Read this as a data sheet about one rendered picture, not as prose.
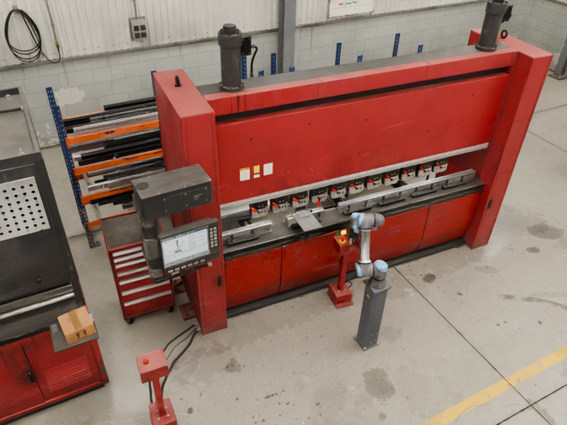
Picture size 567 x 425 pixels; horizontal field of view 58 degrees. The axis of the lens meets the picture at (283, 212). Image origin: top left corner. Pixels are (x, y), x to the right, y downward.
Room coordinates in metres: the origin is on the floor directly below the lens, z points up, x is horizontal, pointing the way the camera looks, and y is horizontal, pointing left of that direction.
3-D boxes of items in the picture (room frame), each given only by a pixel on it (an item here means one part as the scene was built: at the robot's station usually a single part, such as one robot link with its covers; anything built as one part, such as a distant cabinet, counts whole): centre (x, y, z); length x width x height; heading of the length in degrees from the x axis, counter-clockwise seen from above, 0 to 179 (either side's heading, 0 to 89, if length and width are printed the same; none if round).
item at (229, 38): (3.78, 0.38, 2.53); 0.33 x 0.25 x 0.47; 115
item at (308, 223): (3.76, -0.22, 1.00); 0.26 x 0.18 x 0.01; 25
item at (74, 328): (2.39, 1.47, 1.04); 0.30 x 0.26 x 0.12; 119
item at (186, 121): (3.63, 0.80, 1.15); 0.85 x 0.25 x 2.30; 25
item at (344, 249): (3.77, -0.61, 0.75); 0.20 x 0.16 x 0.18; 111
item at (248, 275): (4.13, -0.76, 0.42); 3.00 x 0.21 x 0.83; 115
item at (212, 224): (2.89, 0.69, 1.42); 0.45 x 0.12 x 0.36; 120
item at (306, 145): (4.17, -0.75, 1.66); 3.00 x 0.08 x 0.80; 115
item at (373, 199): (4.43, -1.30, 0.92); 1.67 x 0.06 x 0.10; 115
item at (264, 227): (3.66, 0.34, 0.92); 0.50 x 0.06 x 0.10; 115
